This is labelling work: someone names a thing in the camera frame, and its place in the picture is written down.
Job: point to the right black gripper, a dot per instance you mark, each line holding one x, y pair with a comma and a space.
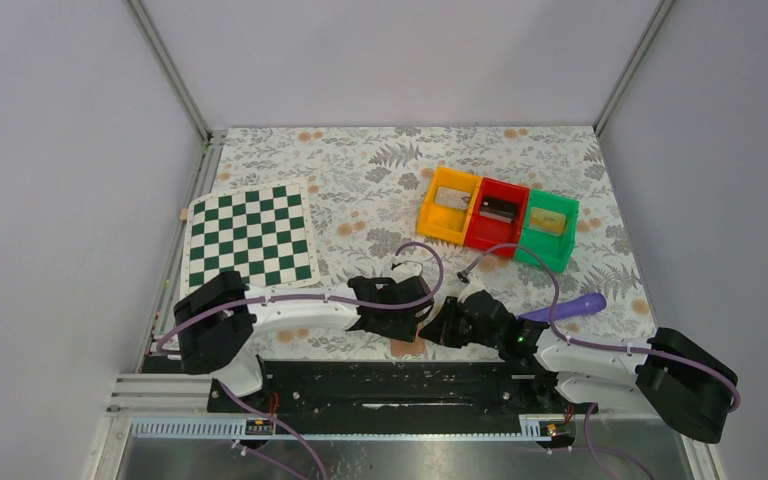
457, 318

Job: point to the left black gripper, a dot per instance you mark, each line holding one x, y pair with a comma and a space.
412, 307

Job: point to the tan leather card holder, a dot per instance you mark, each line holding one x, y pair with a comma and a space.
400, 348

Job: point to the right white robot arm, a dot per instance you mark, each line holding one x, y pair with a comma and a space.
666, 374

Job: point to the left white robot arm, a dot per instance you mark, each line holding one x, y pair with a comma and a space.
214, 323

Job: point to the black card in red bin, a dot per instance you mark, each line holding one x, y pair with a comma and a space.
499, 209

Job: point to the gold card in green bin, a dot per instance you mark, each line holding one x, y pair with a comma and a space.
547, 221

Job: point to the yellow plastic bin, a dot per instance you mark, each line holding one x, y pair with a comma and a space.
447, 207

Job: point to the red plastic bin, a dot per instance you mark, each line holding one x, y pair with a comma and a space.
484, 233

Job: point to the green plastic bin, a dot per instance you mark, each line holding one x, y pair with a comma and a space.
554, 251

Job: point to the purple marker pen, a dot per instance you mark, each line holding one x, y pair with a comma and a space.
588, 304

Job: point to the green white chessboard mat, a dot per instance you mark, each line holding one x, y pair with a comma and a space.
264, 232

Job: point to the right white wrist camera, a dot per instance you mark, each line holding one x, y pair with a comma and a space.
472, 287

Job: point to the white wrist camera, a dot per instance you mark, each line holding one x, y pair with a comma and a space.
406, 268
472, 287

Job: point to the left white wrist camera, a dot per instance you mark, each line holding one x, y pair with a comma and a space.
406, 268

